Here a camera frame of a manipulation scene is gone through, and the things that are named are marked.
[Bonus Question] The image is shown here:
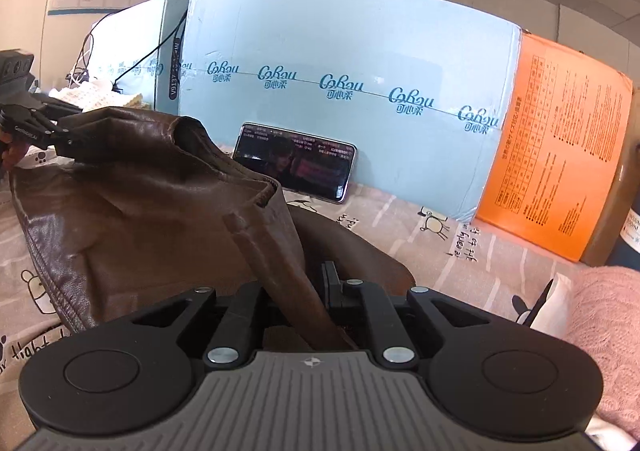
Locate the dark blue thermos bottle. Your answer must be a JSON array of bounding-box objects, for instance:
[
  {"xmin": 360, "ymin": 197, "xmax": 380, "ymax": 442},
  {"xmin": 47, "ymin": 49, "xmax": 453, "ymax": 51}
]
[{"xmin": 605, "ymin": 200, "xmax": 640, "ymax": 271}]

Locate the brown cardboard box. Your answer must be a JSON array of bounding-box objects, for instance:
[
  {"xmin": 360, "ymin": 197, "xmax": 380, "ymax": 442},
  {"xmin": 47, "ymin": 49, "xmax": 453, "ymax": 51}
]
[{"xmin": 580, "ymin": 87, "xmax": 639, "ymax": 267}]

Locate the cream knitted sweater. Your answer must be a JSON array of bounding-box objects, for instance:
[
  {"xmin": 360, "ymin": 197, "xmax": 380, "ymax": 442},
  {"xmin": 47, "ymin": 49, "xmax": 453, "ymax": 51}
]
[{"xmin": 49, "ymin": 80, "xmax": 151, "ymax": 112}]

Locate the black smartphone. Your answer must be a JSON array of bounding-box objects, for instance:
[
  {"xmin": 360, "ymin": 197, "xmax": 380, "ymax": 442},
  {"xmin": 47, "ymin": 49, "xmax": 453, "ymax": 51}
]
[{"xmin": 232, "ymin": 122, "xmax": 357, "ymax": 203}]

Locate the large light blue carton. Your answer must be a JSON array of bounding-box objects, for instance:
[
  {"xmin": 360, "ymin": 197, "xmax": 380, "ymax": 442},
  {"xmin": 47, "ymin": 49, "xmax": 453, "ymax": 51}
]
[{"xmin": 179, "ymin": 0, "xmax": 522, "ymax": 221}]

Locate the black cable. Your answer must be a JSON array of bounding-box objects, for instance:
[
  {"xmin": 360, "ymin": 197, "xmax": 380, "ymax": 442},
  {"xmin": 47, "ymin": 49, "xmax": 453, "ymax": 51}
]
[{"xmin": 67, "ymin": 0, "xmax": 277, "ymax": 94}]

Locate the pink knitted garment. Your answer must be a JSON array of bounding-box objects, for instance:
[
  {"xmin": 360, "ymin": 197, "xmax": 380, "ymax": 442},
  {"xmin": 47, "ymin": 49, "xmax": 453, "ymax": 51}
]
[{"xmin": 565, "ymin": 267, "xmax": 639, "ymax": 438}]

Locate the orange cardboard box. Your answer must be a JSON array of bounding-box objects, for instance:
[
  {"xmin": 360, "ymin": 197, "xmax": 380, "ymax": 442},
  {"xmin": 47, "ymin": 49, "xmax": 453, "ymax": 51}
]
[{"xmin": 476, "ymin": 34, "xmax": 634, "ymax": 261}]

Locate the brown leather jacket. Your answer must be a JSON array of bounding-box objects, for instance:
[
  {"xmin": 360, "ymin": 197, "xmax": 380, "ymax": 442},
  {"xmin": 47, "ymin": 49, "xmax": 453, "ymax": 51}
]
[{"xmin": 9, "ymin": 107, "xmax": 414, "ymax": 350}]

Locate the pink striped cartoon bedsheet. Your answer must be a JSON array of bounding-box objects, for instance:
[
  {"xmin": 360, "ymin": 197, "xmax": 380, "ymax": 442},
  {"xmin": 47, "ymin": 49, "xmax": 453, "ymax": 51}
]
[{"xmin": 0, "ymin": 130, "xmax": 591, "ymax": 451}]

